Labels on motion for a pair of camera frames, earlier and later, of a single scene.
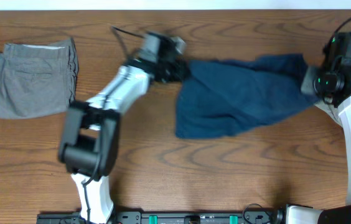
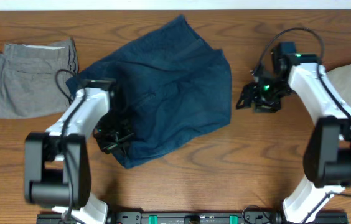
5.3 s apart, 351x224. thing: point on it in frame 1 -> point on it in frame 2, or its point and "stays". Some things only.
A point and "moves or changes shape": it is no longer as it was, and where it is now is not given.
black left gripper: [176, 72] -> [121, 144]
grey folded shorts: [29, 80] stays
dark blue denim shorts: [218, 97] moves or changes shape
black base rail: [246, 216] stays
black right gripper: [307, 81] -> [252, 88]
